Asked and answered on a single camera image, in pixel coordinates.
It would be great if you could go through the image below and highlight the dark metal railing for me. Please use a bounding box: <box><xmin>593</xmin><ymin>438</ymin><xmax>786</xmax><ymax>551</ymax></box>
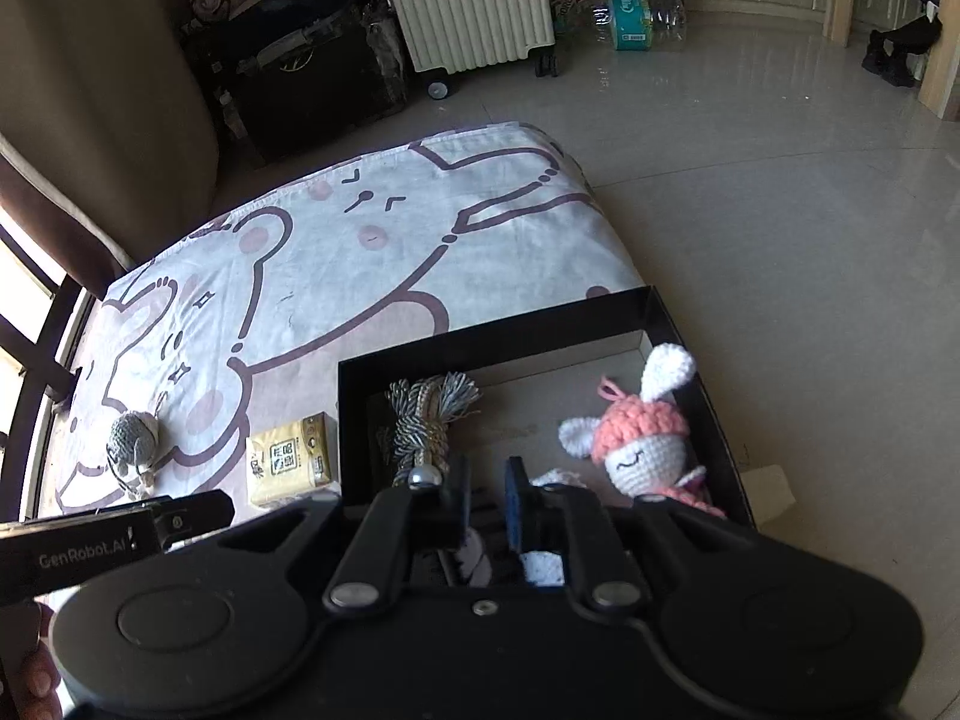
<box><xmin>0</xmin><ymin>225</ymin><xmax>95</xmax><ymax>518</ymax></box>

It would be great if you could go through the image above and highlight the black box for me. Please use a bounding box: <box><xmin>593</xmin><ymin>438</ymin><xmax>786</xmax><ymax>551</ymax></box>
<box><xmin>337</xmin><ymin>286</ymin><xmax>757</xmax><ymax>541</ymax></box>

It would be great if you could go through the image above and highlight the pink crochet bunny doll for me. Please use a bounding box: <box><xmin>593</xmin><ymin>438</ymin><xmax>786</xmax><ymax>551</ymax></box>
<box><xmin>559</xmin><ymin>343</ymin><xmax>727</xmax><ymax>518</ymax></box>

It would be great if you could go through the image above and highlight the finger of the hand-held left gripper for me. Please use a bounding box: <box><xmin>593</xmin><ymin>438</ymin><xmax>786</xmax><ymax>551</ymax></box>
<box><xmin>148</xmin><ymin>490</ymin><xmax>235</xmax><ymax>542</ymax></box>

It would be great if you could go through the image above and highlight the printed blanket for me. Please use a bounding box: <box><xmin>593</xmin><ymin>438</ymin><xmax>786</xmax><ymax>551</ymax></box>
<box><xmin>37</xmin><ymin>122</ymin><xmax>650</xmax><ymax>518</ymax></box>

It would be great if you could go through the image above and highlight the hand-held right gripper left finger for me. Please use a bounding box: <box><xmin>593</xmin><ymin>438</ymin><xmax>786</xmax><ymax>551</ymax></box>
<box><xmin>217</xmin><ymin>457</ymin><xmax>473</xmax><ymax>612</ymax></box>

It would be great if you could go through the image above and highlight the light blue knitted cloth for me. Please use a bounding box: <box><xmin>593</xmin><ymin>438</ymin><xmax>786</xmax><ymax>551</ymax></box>
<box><xmin>450</xmin><ymin>467</ymin><xmax>593</xmax><ymax>587</ymax></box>

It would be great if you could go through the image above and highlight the dark bag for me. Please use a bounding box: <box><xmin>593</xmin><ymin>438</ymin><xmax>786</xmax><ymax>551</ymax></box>
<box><xmin>184</xmin><ymin>0</ymin><xmax>410</xmax><ymax>158</ymax></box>

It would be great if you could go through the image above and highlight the black and white twisted cord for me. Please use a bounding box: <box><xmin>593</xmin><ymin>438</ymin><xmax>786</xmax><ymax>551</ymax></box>
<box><xmin>384</xmin><ymin>371</ymin><xmax>482</xmax><ymax>488</ymax></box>

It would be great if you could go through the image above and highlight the white ribbed suitcase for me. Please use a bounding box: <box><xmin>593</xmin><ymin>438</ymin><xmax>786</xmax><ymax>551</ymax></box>
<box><xmin>373</xmin><ymin>0</ymin><xmax>560</xmax><ymax>100</ymax></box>

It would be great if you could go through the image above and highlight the person's left hand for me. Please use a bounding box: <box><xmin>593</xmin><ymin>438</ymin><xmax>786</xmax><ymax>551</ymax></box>
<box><xmin>0</xmin><ymin>606</ymin><xmax>72</xmax><ymax>720</ymax></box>

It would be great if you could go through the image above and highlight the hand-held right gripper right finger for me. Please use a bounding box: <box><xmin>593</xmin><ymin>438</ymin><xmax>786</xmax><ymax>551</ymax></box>
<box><xmin>504</xmin><ymin>456</ymin><xmax>758</xmax><ymax>612</ymax></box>

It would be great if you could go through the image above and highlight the black stand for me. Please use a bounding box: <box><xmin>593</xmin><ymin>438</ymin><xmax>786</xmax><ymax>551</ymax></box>
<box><xmin>862</xmin><ymin>11</ymin><xmax>944</xmax><ymax>87</ymax></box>

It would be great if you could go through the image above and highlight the yellow tissue packet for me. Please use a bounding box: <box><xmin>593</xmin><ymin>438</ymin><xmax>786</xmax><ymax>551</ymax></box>
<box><xmin>246</xmin><ymin>412</ymin><xmax>340</xmax><ymax>507</ymax></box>

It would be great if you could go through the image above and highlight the brown curtain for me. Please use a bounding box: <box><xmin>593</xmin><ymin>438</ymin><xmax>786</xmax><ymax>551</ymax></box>
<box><xmin>0</xmin><ymin>0</ymin><xmax>218</xmax><ymax>301</ymax></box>

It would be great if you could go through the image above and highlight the cardboard piece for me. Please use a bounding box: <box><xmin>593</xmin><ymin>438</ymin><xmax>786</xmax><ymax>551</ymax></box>
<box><xmin>739</xmin><ymin>465</ymin><xmax>797</xmax><ymax>527</ymax></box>

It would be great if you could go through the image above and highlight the grey crochet octopus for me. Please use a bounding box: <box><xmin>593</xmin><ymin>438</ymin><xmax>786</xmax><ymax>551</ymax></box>
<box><xmin>105</xmin><ymin>411</ymin><xmax>160</xmax><ymax>500</ymax></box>

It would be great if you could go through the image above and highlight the water bottle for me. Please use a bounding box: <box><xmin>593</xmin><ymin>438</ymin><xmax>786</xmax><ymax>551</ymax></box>
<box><xmin>581</xmin><ymin>0</ymin><xmax>689</xmax><ymax>52</ymax></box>

